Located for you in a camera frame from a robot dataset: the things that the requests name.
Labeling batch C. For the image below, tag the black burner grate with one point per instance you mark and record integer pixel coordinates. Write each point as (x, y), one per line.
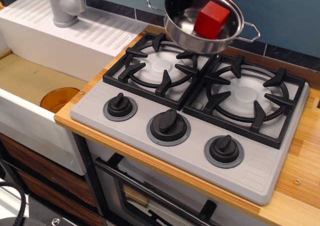
(157, 72)
(253, 101)

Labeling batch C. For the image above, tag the white toy sink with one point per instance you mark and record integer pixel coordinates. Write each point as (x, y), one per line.
(37, 57)

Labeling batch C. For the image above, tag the black oven door handle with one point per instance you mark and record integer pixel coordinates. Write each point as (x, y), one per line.
(111, 167)

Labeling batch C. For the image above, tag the black left burner grate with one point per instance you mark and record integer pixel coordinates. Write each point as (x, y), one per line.
(157, 72)

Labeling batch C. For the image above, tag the black left stove knob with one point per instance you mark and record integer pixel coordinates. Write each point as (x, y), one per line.
(120, 108)

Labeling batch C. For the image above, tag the red wooden cube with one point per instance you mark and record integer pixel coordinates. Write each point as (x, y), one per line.
(210, 20)

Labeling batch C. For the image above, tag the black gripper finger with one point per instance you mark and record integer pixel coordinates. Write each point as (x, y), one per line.
(169, 6)
(183, 0)

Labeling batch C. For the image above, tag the grey toy faucet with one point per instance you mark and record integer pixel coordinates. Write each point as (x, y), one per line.
(66, 12)

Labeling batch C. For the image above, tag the black right burner grate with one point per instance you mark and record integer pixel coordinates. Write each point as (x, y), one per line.
(253, 101)

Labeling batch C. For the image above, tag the grey toy stove top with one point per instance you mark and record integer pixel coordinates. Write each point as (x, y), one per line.
(254, 178)

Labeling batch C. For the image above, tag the black right stove knob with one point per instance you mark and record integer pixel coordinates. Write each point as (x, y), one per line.
(224, 152)

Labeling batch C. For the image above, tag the toy oven door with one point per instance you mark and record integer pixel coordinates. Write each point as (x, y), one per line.
(138, 209)

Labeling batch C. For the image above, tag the stainless steel pan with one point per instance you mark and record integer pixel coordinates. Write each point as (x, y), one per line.
(180, 27)

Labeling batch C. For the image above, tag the wooden drawer front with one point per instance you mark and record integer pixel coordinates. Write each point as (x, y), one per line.
(53, 184)

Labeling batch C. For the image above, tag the black middle stove knob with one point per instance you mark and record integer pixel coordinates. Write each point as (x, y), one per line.
(168, 128)

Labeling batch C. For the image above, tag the black stove knob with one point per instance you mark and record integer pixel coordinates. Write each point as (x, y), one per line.
(120, 108)
(224, 152)
(168, 128)

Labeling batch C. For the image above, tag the orange plastic plate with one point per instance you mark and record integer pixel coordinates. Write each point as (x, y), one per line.
(56, 99)

